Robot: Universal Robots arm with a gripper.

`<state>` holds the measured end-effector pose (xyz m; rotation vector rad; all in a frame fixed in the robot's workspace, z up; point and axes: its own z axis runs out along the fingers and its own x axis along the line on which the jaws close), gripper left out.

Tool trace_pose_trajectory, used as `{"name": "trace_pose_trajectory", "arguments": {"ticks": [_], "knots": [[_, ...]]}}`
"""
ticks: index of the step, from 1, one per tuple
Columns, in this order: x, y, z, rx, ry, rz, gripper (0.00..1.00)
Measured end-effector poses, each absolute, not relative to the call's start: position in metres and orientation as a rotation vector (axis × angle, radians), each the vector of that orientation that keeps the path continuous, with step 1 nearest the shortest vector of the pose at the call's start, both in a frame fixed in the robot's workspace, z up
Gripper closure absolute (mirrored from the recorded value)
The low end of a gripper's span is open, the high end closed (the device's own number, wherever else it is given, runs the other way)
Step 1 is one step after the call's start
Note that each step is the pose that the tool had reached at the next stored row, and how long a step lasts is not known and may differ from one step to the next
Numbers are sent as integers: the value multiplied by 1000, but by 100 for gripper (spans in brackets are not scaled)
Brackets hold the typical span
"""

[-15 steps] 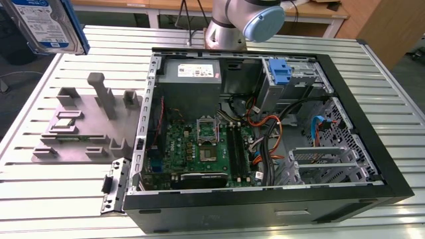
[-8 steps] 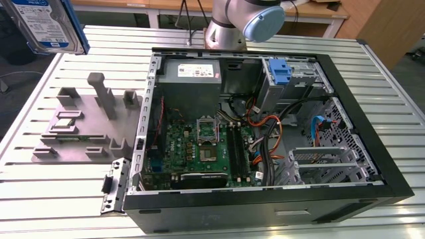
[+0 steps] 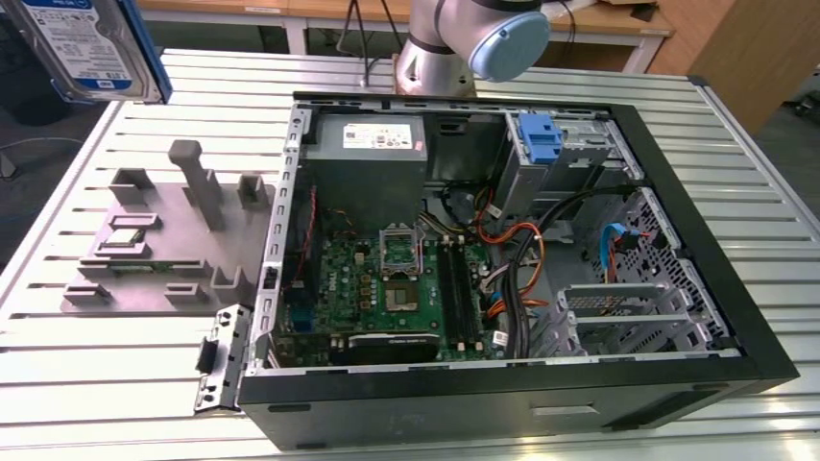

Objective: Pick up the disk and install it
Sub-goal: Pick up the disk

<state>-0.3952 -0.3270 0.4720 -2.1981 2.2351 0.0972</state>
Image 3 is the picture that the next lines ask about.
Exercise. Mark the hard disk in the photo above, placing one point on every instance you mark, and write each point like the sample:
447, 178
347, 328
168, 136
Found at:
90, 48

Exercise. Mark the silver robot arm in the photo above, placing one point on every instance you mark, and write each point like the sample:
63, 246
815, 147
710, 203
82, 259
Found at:
436, 62

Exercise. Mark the metal disk bay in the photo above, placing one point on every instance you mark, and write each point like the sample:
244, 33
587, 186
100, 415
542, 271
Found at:
615, 321

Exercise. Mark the grey power supply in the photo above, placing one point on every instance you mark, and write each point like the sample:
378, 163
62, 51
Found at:
366, 182

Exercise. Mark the black RAM slot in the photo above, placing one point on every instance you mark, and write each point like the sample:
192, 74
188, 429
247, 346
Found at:
464, 293
454, 293
447, 293

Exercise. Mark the CPU socket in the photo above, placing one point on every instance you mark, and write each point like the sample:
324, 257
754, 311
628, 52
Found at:
403, 298

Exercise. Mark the green motherboard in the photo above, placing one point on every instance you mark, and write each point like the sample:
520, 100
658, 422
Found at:
346, 288

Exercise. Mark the black graphics card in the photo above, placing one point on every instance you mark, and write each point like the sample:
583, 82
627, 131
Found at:
391, 348

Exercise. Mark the blue board connector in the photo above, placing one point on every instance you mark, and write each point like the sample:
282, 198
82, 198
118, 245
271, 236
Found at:
303, 321

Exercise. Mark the blue drive latch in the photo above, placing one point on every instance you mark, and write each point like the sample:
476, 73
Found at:
542, 139

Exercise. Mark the metal optical drive cage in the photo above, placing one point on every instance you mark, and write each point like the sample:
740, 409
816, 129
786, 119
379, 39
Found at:
576, 158

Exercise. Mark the grey parts rack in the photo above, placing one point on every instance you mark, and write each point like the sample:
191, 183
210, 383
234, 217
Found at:
186, 249

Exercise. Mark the black PC case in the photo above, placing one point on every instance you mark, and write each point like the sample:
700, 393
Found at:
448, 413

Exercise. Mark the green RAM stick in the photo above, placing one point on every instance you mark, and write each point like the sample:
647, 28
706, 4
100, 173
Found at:
138, 269

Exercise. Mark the silver CPU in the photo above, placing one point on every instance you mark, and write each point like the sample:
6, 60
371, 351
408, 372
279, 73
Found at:
122, 238

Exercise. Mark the wooden desk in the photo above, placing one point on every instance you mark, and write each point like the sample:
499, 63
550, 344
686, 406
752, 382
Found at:
615, 29

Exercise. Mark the black office chair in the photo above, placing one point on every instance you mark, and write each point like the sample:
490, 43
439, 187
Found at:
32, 115

